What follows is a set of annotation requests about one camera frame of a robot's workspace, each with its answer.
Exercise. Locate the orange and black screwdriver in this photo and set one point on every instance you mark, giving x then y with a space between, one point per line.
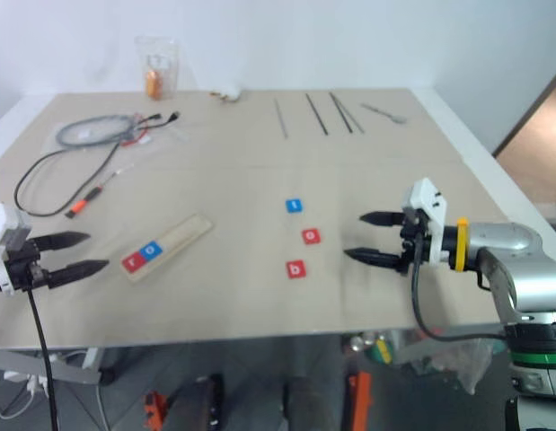
82 205

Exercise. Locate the yellow wrist band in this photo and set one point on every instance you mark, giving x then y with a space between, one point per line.
461 244

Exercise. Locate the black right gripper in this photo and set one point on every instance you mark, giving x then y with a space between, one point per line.
414 251

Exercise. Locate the standing clear plastic pouch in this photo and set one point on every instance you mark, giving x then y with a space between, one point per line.
167 58

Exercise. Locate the dark rounded shape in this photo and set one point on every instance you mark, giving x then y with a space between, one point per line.
201 404

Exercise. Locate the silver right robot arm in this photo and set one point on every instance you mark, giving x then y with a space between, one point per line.
520 242

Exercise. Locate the metal spoon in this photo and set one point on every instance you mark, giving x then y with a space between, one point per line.
385 113

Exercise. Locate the wooden letter tile rack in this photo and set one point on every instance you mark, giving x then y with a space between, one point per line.
183 233

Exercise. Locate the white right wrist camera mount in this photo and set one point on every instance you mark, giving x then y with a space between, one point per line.
432 204

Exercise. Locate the orange tool under table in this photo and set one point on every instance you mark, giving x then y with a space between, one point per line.
154 410
360 399

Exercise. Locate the orange item in pouch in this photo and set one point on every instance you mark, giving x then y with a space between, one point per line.
153 83

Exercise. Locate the crumpled clear plastic bag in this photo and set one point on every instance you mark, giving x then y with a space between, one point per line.
466 363

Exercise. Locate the red letter o block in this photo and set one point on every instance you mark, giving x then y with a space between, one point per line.
311 237

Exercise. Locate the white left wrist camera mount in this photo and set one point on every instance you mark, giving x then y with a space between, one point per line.
2 224

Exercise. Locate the small white object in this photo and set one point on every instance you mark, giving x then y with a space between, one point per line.
230 93

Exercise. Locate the red letter tile b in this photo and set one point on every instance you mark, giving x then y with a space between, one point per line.
296 269

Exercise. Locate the beige cardboard table cover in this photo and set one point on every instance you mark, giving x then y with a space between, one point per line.
241 179

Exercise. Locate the grey metal rod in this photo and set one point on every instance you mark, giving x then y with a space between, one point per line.
281 117
351 117

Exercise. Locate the blue letter tile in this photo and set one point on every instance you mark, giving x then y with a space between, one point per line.
152 252
295 206

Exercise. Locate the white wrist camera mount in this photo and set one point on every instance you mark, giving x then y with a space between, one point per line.
2 224
432 204

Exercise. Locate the grey table frame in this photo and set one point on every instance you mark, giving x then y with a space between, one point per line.
44 363

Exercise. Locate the black thin rod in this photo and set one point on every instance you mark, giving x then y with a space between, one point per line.
317 113
341 112

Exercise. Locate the green and yellow item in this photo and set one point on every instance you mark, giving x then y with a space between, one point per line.
381 351

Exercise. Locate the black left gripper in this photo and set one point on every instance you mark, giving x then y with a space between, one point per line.
28 269

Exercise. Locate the white power strip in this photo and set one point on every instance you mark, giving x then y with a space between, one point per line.
28 379

